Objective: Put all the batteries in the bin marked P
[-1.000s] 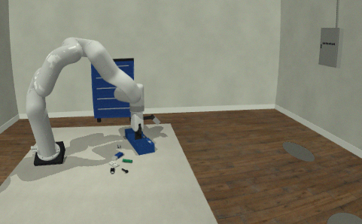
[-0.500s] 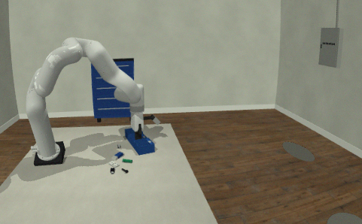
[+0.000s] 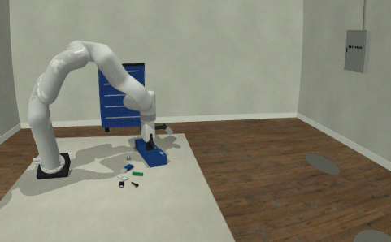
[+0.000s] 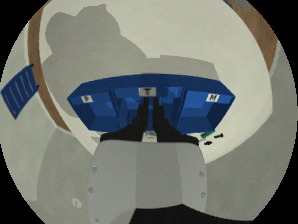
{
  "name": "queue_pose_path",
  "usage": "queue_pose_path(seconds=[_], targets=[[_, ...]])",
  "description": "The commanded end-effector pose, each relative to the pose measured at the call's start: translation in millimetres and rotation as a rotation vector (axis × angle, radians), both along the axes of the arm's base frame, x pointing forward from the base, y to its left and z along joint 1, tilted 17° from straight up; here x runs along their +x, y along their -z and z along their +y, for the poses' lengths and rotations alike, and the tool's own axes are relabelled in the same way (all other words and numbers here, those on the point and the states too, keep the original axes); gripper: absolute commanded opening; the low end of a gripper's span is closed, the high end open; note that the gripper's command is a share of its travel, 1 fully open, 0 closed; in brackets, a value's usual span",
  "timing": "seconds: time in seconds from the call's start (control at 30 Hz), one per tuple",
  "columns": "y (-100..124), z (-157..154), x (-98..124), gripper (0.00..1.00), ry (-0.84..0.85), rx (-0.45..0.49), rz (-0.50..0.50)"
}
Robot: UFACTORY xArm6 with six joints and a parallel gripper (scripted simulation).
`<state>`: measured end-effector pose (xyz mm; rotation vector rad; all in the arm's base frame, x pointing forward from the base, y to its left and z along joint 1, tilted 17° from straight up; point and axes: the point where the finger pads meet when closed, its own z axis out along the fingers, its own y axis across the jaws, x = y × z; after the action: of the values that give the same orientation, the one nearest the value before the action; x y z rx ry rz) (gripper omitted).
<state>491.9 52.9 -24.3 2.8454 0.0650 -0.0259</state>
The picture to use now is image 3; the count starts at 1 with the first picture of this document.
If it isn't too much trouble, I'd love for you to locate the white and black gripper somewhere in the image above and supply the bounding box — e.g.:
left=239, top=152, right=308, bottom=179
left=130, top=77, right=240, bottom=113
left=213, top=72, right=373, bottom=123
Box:
left=141, top=119, right=156, bottom=151

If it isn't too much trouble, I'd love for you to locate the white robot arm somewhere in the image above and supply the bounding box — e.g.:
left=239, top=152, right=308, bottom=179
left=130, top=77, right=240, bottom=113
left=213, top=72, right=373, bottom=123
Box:
left=28, top=41, right=156, bottom=174

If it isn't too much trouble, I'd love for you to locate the blue three-compartment bin rack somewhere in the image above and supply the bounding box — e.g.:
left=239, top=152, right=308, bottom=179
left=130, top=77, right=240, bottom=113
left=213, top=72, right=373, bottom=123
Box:
left=135, top=138, right=167, bottom=167

